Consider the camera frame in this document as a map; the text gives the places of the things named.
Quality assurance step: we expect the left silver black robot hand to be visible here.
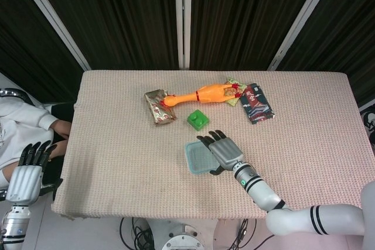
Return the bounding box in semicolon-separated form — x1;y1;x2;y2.
5;141;64;206

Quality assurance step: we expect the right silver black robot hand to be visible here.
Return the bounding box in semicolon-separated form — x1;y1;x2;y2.
196;129;246;176

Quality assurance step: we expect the grey round robot base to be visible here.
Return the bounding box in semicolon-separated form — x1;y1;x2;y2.
161;219;219;250

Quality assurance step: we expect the clear plastic food container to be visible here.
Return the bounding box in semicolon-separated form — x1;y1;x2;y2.
184;141;223;176

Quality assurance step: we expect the green plastic building block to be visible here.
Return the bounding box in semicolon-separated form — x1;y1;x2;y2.
187;109;210;131

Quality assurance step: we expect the green printed snack packet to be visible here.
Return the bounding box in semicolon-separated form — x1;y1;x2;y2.
224;76;246;107

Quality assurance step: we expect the dark blue printed snack packet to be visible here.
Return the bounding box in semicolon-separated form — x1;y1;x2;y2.
240;83;276;125

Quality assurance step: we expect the person in white hoodie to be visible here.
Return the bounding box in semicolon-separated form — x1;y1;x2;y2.
0;94;73;192

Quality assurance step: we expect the orange rubber chicken toy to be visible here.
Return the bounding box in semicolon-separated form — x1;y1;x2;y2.
163;83;244;108

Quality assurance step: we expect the gold foil snack packet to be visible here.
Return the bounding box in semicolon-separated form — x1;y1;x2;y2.
144;88;179;127

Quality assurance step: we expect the beige waffle-weave tablecloth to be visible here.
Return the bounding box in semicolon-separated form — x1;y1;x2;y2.
51;70;363;221

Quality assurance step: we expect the black pleated curtain panel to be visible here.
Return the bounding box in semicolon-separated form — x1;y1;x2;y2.
189;0;325;71
0;0;86;104
30;0;180;71
277;0;375;107

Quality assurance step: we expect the black white printed sign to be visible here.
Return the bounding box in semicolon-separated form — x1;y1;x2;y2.
359;102;375;145

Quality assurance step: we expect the black floor cable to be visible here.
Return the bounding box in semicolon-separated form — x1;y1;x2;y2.
119;217;159;250
231;219;258;250

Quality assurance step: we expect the chrome chair frame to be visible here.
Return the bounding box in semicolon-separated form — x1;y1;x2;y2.
0;87;36;107

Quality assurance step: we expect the white metal frame post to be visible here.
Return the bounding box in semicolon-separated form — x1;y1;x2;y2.
174;0;193;71
268;0;340;71
11;0;90;71

